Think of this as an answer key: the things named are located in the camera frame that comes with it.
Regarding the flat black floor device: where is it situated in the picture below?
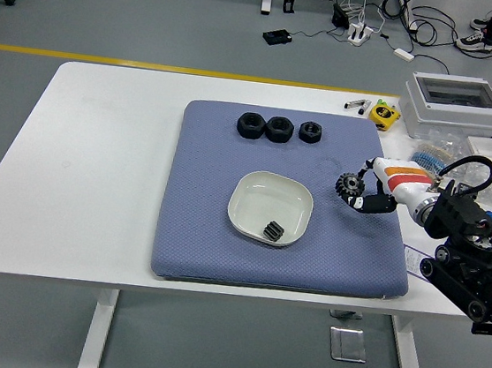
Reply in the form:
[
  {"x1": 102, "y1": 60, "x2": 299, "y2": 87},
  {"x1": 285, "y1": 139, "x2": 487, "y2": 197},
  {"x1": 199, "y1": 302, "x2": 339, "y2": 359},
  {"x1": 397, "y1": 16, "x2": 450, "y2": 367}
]
[{"x1": 262, "y1": 27, "x2": 294, "y2": 48}]

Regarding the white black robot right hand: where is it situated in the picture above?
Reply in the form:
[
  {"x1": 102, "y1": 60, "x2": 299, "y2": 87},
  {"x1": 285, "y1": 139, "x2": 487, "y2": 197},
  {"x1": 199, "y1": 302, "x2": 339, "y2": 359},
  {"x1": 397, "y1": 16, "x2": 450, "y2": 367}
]
[{"x1": 344, "y1": 154, "x2": 437, "y2": 221}]

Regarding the thin black floor cable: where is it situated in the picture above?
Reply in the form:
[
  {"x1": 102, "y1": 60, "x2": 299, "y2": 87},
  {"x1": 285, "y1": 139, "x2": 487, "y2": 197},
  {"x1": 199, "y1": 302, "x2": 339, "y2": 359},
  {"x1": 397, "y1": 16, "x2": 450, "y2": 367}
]
[{"x1": 289, "y1": 22, "x2": 352, "y2": 45}]

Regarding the tangled black floor cable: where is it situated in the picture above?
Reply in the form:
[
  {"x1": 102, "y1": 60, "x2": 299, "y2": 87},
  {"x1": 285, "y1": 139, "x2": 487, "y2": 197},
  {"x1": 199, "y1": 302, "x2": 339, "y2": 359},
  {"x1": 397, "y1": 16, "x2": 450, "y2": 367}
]
[{"x1": 374, "y1": 0, "x2": 468, "y2": 79}]

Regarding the blue-grey padded mat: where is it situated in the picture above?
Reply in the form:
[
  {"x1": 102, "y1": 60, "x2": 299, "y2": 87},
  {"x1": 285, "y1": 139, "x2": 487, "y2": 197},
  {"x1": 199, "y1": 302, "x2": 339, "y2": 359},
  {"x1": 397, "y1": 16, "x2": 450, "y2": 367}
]
[{"x1": 149, "y1": 94, "x2": 428, "y2": 307}]

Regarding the blue resistor tape bundle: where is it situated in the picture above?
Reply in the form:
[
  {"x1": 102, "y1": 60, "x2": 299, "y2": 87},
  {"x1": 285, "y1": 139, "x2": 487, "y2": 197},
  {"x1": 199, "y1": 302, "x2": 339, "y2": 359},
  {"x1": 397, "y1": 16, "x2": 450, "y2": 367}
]
[{"x1": 410, "y1": 140, "x2": 465, "y2": 174}]

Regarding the grey enclosure with clear lid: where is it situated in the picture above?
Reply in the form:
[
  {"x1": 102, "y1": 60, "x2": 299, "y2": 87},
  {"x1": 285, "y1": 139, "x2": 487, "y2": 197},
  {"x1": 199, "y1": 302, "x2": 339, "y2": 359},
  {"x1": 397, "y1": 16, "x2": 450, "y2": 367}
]
[{"x1": 394, "y1": 69, "x2": 492, "y2": 148}]

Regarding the white power adapter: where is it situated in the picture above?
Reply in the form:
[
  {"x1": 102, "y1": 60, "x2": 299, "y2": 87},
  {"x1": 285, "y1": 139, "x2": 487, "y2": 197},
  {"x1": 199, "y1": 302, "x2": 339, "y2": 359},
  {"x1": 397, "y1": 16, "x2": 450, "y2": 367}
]
[{"x1": 392, "y1": 47, "x2": 417, "y2": 63}]

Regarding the large black hex nut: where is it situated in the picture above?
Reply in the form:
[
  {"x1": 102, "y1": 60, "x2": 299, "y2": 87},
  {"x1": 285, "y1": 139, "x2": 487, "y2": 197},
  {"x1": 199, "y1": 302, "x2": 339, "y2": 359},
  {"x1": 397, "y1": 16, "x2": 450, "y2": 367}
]
[
  {"x1": 262, "y1": 115, "x2": 296, "y2": 145},
  {"x1": 234, "y1": 110, "x2": 267, "y2": 141}
]

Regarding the white square dish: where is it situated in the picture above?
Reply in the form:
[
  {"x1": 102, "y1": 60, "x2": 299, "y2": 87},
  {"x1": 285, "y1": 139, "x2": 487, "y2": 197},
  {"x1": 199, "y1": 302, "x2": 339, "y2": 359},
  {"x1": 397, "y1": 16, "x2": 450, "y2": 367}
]
[{"x1": 223, "y1": 167, "x2": 317, "y2": 251}]

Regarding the white purple-edged paper card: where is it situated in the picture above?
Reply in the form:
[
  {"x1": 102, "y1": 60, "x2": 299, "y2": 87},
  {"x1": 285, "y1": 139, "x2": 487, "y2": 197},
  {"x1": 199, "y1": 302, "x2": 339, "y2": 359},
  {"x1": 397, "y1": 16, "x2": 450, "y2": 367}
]
[{"x1": 398, "y1": 243, "x2": 438, "y2": 282}]

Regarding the small black hex nut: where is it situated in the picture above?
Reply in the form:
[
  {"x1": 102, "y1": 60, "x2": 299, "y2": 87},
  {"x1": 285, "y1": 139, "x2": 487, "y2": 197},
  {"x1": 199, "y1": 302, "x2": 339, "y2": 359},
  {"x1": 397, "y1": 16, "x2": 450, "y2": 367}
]
[{"x1": 297, "y1": 119, "x2": 324, "y2": 146}]

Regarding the clear bag of resistors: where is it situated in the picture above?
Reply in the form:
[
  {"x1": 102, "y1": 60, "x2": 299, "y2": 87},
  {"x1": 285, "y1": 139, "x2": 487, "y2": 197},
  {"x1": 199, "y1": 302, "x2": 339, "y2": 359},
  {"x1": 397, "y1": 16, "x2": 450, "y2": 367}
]
[{"x1": 424, "y1": 127, "x2": 473, "y2": 161}]

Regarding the white table leg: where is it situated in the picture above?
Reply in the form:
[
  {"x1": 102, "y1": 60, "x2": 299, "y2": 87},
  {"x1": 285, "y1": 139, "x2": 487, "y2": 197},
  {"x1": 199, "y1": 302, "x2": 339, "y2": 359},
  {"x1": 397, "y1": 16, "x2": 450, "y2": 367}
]
[
  {"x1": 386, "y1": 314, "x2": 440, "y2": 368},
  {"x1": 75, "y1": 285, "x2": 121, "y2": 368}
]

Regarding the small white box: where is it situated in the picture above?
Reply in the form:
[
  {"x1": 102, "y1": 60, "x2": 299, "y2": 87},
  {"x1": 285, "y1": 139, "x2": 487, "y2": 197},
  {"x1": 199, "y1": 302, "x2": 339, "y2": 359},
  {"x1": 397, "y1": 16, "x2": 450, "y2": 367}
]
[{"x1": 464, "y1": 135, "x2": 492, "y2": 167}]

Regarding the yellow tape measure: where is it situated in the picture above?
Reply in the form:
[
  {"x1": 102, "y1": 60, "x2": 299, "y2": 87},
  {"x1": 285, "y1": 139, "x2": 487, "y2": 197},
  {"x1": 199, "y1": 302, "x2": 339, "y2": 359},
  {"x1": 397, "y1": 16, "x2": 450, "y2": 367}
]
[{"x1": 366, "y1": 98, "x2": 404, "y2": 133}]

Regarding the metal floor plate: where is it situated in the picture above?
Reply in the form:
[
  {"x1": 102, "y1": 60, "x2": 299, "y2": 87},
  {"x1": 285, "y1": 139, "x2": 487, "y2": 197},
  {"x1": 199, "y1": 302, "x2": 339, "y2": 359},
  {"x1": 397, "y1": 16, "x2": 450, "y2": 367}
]
[{"x1": 326, "y1": 325, "x2": 370, "y2": 364}]

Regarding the white power strip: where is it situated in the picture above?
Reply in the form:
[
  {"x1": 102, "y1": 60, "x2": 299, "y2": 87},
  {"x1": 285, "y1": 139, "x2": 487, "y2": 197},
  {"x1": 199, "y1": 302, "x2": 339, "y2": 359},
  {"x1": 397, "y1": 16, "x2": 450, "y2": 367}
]
[{"x1": 346, "y1": 21, "x2": 375, "y2": 48}]

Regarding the black power adapter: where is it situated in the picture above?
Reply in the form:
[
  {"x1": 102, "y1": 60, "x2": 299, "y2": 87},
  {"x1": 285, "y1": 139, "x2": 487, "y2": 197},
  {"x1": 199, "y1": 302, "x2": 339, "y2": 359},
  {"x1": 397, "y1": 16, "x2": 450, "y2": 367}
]
[{"x1": 329, "y1": 2, "x2": 352, "y2": 30}]

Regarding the small black gear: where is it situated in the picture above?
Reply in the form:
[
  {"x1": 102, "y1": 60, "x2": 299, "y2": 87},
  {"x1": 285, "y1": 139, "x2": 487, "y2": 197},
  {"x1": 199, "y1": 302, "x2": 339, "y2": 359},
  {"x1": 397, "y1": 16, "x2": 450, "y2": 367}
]
[{"x1": 260, "y1": 219, "x2": 286, "y2": 244}]

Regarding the large dark metal gear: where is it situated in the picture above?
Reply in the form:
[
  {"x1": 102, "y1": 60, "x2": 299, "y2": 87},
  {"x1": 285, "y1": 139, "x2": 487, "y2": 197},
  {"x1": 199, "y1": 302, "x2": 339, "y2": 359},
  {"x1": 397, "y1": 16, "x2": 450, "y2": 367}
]
[{"x1": 333, "y1": 170, "x2": 367, "y2": 204}]

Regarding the silver pen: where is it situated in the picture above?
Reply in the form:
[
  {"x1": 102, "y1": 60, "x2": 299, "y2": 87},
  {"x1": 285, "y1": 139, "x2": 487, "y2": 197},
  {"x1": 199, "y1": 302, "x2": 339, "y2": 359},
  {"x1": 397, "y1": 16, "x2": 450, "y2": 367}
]
[{"x1": 344, "y1": 97, "x2": 372, "y2": 112}]

